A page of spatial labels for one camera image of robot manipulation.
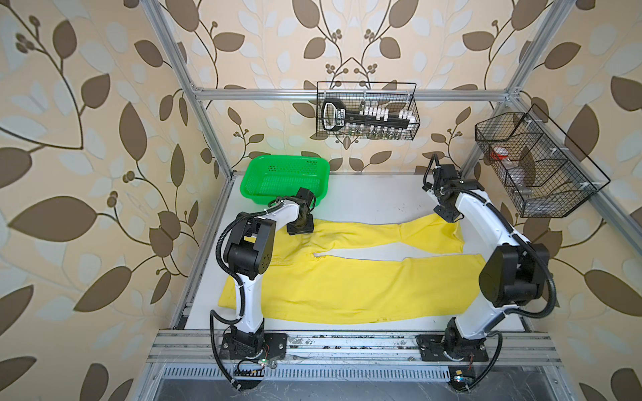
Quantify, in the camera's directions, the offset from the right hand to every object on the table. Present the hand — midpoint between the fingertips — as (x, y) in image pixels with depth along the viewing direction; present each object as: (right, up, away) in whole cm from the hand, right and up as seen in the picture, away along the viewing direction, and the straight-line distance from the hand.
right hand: (461, 210), depth 85 cm
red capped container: (+10, +19, -4) cm, 22 cm away
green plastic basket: (-75, +14, +35) cm, 84 cm away
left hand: (-55, -7, +16) cm, 58 cm away
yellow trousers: (-17, -22, +4) cm, 28 cm away
